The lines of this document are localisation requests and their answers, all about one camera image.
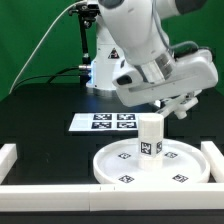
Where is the white cable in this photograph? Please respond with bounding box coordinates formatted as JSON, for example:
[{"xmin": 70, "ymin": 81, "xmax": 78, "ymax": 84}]
[{"xmin": 8, "ymin": 0, "xmax": 87, "ymax": 95}]

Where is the white fence wall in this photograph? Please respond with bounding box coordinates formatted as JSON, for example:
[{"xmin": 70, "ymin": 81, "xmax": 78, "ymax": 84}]
[
  {"xmin": 201, "ymin": 141, "xmax": 224, "ymax": 183},
  {"xmin": 0, "ymin": 144, "xmax": 17, "ymax": 184},
  {"xmin": 0, "ymin": 183, "xmax": 224, "ymax": 212}
]

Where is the white right fence wall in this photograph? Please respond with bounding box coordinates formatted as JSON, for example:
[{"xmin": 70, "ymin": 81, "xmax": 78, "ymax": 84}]
[{"xmin": 201, "ymin": 141, "xmax": 224, "ymax": 183}]

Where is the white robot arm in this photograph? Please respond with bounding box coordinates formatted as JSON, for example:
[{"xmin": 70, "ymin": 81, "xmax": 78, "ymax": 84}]
[{"xmin": 87, "ymin": 0, "xmax": 218, "ymax": 119}]

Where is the white marker sheet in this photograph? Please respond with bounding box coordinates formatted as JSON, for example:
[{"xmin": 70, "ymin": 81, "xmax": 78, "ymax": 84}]
[{"xmin": 69, "ymin": 113, "xmax": 139, "ymax": 132}]

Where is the white front fence wall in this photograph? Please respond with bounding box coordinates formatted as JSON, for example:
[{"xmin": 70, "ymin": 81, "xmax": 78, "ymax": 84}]
[{"xmin": 0, "ymin": 183, "xmax": 224, "ymax": 212}]

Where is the black cable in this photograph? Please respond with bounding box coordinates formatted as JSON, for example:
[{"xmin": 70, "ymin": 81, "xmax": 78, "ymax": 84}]
[{"xmin": 13, "ymin": 66, "xmax": 88, "ymax": 92}]

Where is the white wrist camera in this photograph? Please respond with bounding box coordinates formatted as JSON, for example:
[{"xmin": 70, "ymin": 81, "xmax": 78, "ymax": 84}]
[{"xmin": 113, "ymin": 68, "xmax": 143, "ymax": 89}]

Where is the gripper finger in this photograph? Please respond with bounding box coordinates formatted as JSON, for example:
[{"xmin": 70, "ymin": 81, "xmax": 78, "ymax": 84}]
[
  {"xmin": 181, "ymin": 90, "xmax": 201, "ymax": 109},
  {"xmin": 157, "ymin": 98, "xmax": 178, "ymax": 118}
]

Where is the black camera stand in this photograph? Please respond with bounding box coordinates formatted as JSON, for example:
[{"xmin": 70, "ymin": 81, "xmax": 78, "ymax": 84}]
[{"xmin": 68, "ymin": 0, "xmax": 99, "ymax": 86}]

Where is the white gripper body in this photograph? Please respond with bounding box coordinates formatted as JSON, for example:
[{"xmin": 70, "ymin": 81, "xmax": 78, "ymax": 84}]
[{"xmin": 114, "ymin": 53, "xmax": 218, "ymax": 107}]

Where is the white left fence wall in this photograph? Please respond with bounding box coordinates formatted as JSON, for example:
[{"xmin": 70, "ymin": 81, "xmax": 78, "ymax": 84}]
[{"xmin": 0, "ymin": 144, "xmax": 17, "ymax": 184}]

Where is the white round table top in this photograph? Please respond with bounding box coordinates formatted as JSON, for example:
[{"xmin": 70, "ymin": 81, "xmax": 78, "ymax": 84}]
[{"xmin": 93, "ymin": 138, "xmax": 210, "ymax": 185}]

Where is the white table base part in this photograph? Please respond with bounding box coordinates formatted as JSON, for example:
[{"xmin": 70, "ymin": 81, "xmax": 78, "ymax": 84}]
[{"xmin": 155, "ymin": 94, "xmax": 200, "ymax": 120}]

